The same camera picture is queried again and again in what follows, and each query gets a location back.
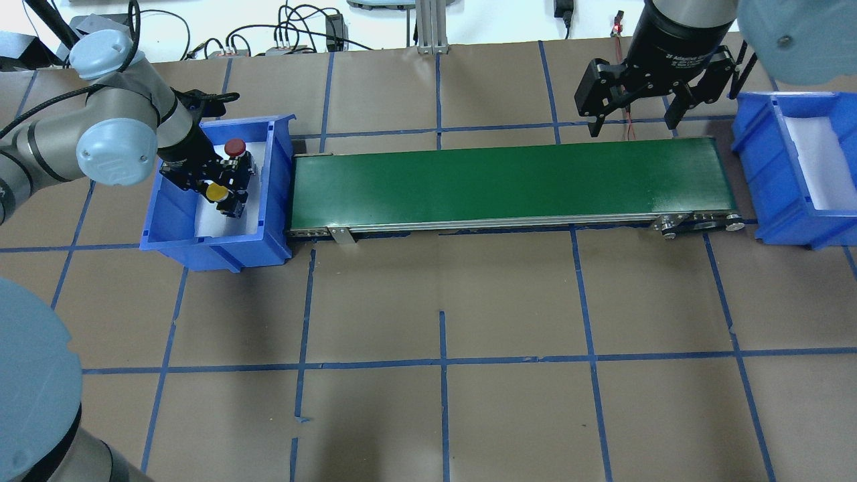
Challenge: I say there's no aluminium profile post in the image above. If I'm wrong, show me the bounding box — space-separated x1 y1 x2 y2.
415 0 449 55

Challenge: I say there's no black power adapter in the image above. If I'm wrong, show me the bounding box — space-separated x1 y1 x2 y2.
325 13 348 52

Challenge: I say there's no yellow push button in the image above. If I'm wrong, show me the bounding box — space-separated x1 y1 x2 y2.
203 183 232 204

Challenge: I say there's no white foam pad source bin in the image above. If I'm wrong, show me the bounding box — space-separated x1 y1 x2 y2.
195 141 266 238

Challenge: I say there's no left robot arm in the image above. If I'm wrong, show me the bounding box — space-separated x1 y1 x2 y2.
1 1 256 222

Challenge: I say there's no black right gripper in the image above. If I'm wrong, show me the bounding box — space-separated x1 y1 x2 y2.
574 46 737 138

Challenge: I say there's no red push button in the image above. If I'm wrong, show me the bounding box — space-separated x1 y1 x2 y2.
224 138 253 162

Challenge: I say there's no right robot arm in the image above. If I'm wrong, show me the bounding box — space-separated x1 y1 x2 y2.
574 1 856 137

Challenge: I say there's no blue bin with buttons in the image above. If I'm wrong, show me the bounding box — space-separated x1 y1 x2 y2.
139 114 296 272

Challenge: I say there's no blue empty bin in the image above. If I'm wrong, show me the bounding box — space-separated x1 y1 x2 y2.
732 92 856 250

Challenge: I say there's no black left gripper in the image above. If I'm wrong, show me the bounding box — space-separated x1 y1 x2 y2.
159 149 258 218

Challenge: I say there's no white foam pad target bin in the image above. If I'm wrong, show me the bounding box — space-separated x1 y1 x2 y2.
784 116 856 211

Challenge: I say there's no green conveyor belt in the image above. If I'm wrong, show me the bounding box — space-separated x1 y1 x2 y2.
285 137 746 239

